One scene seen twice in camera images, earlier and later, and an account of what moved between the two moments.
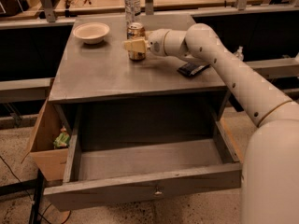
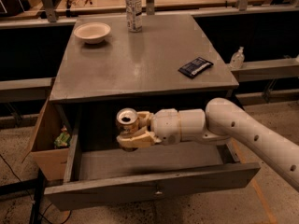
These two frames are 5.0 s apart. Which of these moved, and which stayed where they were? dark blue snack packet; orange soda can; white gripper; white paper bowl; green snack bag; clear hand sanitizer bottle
Moved: white gripper; orange soda can
Stayed: dark blue snack packet; clear hand sanitizer bottle; green snack bag; white paper bowl
